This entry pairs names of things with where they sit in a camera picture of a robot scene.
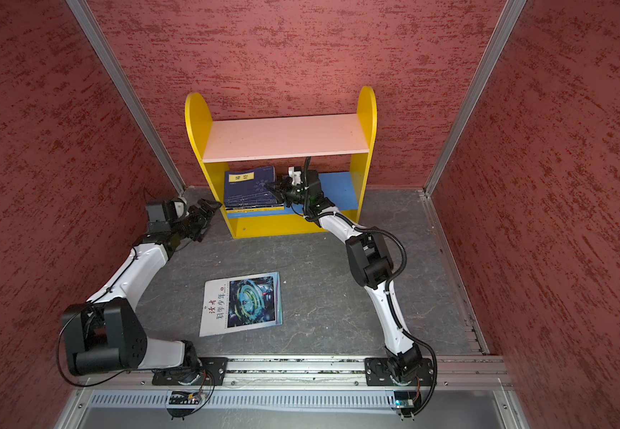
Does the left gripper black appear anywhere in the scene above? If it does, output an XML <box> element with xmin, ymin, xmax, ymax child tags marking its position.
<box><xmin>171</xmin><ymin>197</ymin><xmax>223</xmax><ymax>241</ymax></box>

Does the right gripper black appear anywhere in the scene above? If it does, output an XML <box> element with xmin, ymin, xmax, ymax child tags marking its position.
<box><xmin>265</xmin><ymin>176</ymin><xmax>312</xmax><ymax>207</ymax></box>

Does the navy book yellow label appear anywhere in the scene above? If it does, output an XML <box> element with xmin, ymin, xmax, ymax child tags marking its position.
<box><xmin>224</xmin><ymin>166</ymin><xmax>280</xmax><ymax>210</ymax></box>

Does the white science magazine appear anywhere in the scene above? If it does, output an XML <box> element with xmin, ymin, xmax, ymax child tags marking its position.
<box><xmin>199</xmin><ymin>272</ymin><xmax>283</xmax><ymax>337</ymax></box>

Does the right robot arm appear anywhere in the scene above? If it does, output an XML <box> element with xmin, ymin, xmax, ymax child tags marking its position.
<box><xmin>265</xmin><ymin>177</ymin><xmax>424</xmax><ymax>384</ymax></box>

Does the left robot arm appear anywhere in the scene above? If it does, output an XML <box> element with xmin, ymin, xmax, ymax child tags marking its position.
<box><xmin>57</xmin><ymin>198</ymin><xmax>222</xmax><ymax>384</ymax></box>

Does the yellow pink blue bookshelf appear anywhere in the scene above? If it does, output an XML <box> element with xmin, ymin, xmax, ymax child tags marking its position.
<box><xmin>185</xmin><ymin>86</ymin><xmax>377</xmax><ymax>241</ymax></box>

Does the left corner aluminium profile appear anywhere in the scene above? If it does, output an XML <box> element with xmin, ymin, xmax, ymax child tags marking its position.
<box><xmin>66</xmin><ymin>0</ymin><xmax>187</xmax><ymax>195</ymax></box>

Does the corner aluminium profile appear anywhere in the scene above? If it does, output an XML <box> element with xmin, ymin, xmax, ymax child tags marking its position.
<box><xmin>66</xmin><ymin>0</ymin><xmax>187</xmax><ymax>195</ymax></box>
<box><xmin>424</xmin><ymin>0</ymin><xmax>526</xmax><ymax>198</ymax></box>

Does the left circuit board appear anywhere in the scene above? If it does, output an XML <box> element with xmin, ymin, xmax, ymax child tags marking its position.
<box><xmin>167</xmin><ymin>391</ymin><xmax>207</xmax><ymax>408</ymax></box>

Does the circuit board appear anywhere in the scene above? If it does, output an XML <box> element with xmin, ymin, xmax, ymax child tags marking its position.
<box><xmin>167</xmin><ymin>391</ymin><xmax>207</xmax><ymax>408</ymax></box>
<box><xmin>392</xmin><ymin>391</ymin><xmax>422</xmax><ymax>414</ymax></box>

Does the right circuit board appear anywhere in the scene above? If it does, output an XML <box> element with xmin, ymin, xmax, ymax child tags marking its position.
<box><xmin>392</xmin><ymin>391</ymin><xmax>422</xmax><ymax>414</ymax></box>

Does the right corner aluminium profile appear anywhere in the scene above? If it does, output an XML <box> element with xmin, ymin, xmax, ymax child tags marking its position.
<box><xmin>424</xmin><ymin>0</ymin><xmax>526</xmax><ymax>198</ymax></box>

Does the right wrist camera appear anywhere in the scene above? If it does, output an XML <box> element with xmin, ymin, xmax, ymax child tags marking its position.
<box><xmin>287</xmin><ymin>166</ymin><xmax>320</xmax><ymax>188</ymax></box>

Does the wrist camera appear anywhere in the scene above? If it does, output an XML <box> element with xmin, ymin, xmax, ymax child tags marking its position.
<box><xmin>287</xmin><ymin>166</ymin><xmax>320</xmax><ymax>188</ymax></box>
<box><xmin>146</xmin><ymin>198</ymin><xmax>188</xmax><ymax>232</ymax></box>

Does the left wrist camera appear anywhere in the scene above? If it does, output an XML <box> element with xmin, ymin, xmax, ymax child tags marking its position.
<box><xmin>146</xmin><ymin>198</ymin><xmax>188</xmax><ymax>232</ymax></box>

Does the black corrugated cable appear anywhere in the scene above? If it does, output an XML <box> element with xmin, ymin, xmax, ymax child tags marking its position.
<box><xmin>302</xmin><ymin>156</ymin><xmax>439</xmax><ymax>416</ymax></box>

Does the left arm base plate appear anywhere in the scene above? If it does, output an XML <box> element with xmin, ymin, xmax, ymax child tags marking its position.
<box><xmin>152</xmin><ymin>357</ymin><xmax>229</xmax><ymax>388</ymax></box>

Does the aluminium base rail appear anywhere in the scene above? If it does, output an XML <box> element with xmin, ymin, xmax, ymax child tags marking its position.
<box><xmin>76</xmin><ymin>353</ymin><xmax>512</xmax><ymax>390</ymax></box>

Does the slotted cable duct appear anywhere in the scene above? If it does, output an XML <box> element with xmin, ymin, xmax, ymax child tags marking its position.
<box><xmin>89</xmin><ymin>390</ymin><xmax>394</xmax><ymax>412</ymax></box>

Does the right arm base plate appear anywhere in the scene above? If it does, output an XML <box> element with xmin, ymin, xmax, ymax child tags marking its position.
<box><xmin>364</xmin><ymin>357</ymin><xmax>436</xmax><ymax>387</ymax></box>

